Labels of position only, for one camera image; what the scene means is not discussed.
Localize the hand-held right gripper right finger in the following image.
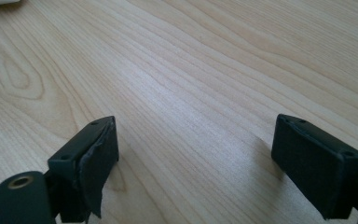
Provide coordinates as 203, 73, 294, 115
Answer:
270, 113, 358, 221

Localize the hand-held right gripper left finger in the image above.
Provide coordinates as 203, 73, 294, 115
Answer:
47, 115, 120, 224

